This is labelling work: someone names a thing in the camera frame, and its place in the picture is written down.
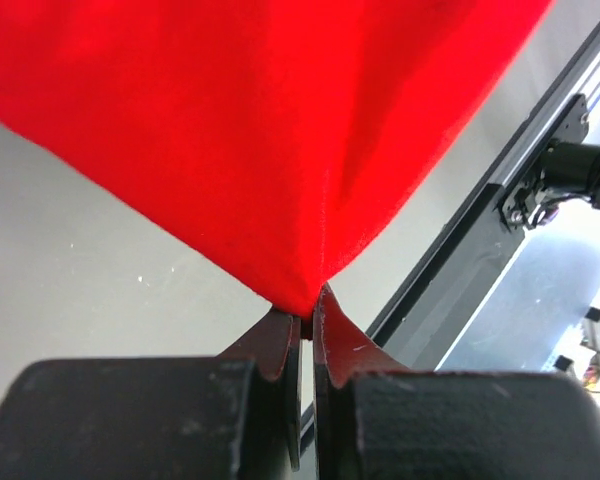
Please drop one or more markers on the bright red t-shirt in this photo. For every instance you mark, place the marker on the bright red t-shirt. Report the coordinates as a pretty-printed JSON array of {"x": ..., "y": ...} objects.
[{"x": 276, "y": 138}]

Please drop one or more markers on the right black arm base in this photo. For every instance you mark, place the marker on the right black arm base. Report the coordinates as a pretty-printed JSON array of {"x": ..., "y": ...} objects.
[{"x": 561, "y": 168}]

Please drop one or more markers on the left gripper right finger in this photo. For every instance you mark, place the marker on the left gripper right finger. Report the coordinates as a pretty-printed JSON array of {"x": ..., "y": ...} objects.
[{"x": 377, "y": 419}]

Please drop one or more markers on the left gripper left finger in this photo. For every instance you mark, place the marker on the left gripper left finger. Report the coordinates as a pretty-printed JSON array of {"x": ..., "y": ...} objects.
[{"x": 231, "y": 416}]

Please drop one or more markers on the aluminium frame rail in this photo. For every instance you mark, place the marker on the aluminium frame rail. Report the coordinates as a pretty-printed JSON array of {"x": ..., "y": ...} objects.
[{"x": 430, "y": 288}]

